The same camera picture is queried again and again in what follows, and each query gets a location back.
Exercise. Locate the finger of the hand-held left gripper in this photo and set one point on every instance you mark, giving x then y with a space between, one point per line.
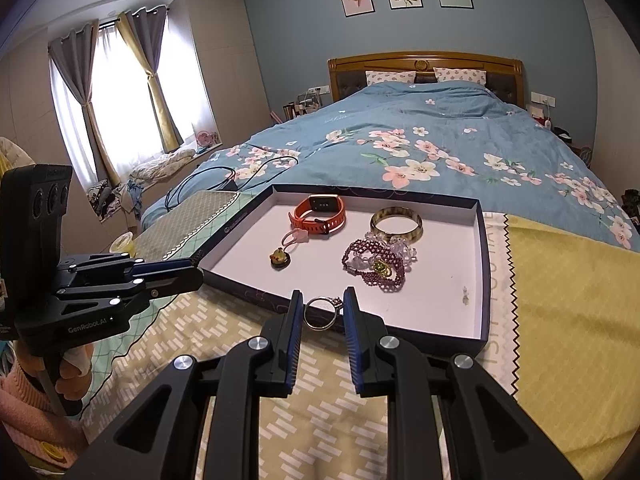
150 287
110 266

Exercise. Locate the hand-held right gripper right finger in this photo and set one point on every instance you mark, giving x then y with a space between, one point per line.
351 345

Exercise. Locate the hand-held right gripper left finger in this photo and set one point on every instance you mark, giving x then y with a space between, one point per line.
297 340

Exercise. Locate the shallow white box tray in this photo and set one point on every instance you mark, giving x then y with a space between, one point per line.
430 310

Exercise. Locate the person's left forearm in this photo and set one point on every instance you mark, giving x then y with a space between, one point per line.
25 410

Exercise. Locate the person's left hand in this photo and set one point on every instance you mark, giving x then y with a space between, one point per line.
75 375

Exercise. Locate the small yellow round container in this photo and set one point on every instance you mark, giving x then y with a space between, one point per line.
122 245

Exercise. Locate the pile of clothes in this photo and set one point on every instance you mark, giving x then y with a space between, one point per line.
112 200

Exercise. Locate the olive patterned cloth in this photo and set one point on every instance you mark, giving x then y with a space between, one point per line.
185 220

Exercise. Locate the tan brick patterned cloth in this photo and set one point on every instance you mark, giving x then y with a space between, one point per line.
325 435

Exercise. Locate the crumpled light blanket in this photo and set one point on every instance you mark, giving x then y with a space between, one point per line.
160 165

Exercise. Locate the small clear bead charm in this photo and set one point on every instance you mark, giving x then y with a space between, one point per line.
466 296

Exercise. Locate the black charger plug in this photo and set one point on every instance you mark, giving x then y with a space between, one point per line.
230 186

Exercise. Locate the tortoiseshell bangle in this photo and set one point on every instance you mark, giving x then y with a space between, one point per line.
412 230

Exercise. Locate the orange smartwatch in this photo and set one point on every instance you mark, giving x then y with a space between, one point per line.
336 215

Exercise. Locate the small pink ornament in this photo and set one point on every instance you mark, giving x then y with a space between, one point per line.
207 140

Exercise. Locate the grey and gold curtain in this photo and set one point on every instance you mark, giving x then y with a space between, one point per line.
160 105
75 70

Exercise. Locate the blue floral quilt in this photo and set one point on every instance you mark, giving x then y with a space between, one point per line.
400 125

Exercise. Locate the yellow cloth white border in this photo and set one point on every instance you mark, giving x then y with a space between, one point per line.
575 310

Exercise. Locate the group of cosmetic bottles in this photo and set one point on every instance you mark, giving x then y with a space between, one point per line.
302 105

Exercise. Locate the dotted white pillow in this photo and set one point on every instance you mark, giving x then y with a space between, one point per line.
390 77
460 75

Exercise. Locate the wooden headboard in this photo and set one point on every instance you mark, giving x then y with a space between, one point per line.
380 62

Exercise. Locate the bedside clutter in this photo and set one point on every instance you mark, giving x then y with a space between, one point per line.
565 135

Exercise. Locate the white wall switch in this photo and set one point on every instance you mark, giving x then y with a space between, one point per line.
541 98

